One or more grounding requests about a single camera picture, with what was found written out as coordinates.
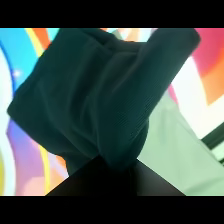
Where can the blue garment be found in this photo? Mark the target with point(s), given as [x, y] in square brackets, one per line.
[96, 96]

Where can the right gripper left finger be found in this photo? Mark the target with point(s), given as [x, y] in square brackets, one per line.
[96, 181]

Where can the white garment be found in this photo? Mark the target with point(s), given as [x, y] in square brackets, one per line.
[173, 160]

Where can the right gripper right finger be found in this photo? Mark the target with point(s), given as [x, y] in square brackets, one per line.
[150, 183]

